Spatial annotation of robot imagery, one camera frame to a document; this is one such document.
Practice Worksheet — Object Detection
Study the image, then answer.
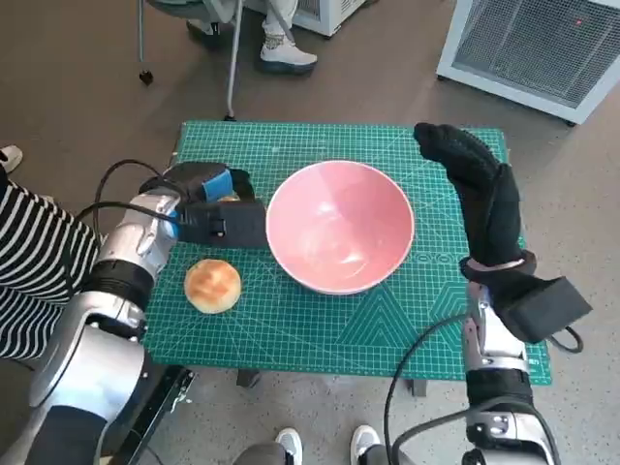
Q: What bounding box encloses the thick black cable loop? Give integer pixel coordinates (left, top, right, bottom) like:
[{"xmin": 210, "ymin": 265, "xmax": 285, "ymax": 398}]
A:
[{"xmin": 392, "ymin": 406, "xmax": 558, "ymax": 465}]

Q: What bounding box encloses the black metal stand bar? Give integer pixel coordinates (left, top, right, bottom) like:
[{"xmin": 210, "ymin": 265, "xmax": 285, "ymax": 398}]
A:
[{"xmin": 115, "ymin": 365, "xmax": 198, "ymax": 465}]

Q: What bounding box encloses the black camera cable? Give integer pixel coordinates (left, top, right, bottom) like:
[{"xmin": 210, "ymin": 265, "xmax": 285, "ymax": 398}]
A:
[{"xmin": 546, "ymin": 326, "xmax": 582, "ymax": 354}]

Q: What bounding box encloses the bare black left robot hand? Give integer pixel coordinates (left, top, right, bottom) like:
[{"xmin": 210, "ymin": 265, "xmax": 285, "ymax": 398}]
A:
[{"xmin": 164, "ymin": 162, "xmax": 257, "ymax": 204}]

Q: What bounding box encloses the grey chair with metal legs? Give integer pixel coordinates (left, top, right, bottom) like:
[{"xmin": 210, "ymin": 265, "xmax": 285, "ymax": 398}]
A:
[{"xmin": 137, "ymin": 0, "xmax": 251, "ymax": 122}]

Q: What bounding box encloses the round toy bread bun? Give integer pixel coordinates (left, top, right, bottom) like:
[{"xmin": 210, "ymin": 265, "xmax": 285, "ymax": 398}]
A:
[{"xmin": 184, "ymin": 258, "xmax": 242, "ymax": 316}]

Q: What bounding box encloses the white appliance with mesh grille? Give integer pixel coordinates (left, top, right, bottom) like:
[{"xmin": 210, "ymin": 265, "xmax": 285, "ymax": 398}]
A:
[{"xmin": 435, "ymin": 0, "xmax": 620, "ymax": 126}]

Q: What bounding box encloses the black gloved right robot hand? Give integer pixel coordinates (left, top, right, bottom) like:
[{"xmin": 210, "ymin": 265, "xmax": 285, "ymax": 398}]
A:
[{"xmin": 414, "ymin": 122, "xmax": 525, "ymax": 266}]

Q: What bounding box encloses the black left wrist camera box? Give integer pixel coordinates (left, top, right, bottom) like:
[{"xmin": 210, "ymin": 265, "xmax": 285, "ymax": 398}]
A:
[{"xmin": 174, "ymin": 201, "xmax": 268, "ymax": 249}]

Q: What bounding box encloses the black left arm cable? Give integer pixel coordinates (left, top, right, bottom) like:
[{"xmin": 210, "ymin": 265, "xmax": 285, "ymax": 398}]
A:
[{"xmin": 71, "ymin": 158, "xmax": 181, "ymax": 233}]

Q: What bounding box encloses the pink bowl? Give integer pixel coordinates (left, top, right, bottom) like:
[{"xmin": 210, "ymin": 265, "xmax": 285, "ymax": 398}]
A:
[{"xmin": 264, "ymin": 159, "xmax": 416, "ymax": 296}]

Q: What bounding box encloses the thin black cable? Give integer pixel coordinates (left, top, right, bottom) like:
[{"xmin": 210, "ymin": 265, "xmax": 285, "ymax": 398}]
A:
[{"xmin": 384, "ymin": 314, "xmax": 469, "ymax": 465}]

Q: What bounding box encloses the white cabinet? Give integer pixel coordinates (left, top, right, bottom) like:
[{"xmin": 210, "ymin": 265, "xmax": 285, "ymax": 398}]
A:
[{"xmin": 290, "ymin": 0, "xmax": 379, "ymax": 38}]

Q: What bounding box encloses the green cutting mat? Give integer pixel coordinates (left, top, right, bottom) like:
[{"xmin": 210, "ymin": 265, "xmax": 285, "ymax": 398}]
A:
[{"xmin": 143, "ymin": 119, "xmax": 553, "ymax": 387}]

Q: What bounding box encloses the person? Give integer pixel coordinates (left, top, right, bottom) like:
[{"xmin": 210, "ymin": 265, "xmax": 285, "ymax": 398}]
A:
[
  {"xmin": 186, "ymin": 0, "xmax": 319, "ymax": 74},
  {"xmin": 0, "ymin": 144, "xmax": 106, "ymax": 362}
]

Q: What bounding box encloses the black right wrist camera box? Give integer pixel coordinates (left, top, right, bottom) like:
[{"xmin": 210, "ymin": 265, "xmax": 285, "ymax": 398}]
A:
[{"xmin": 496, "ymin": 274, "xmax": 595, "ymax": 345}]

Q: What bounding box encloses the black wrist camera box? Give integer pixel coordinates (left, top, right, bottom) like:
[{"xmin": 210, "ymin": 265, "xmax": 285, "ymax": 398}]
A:
[
  {"xmin": 496, "ymin": 274, "xmax": 595, "ymax": 345},
  {"xmin": 174, "ymin": 201, "xmax": 268, "ymax": 249}
]

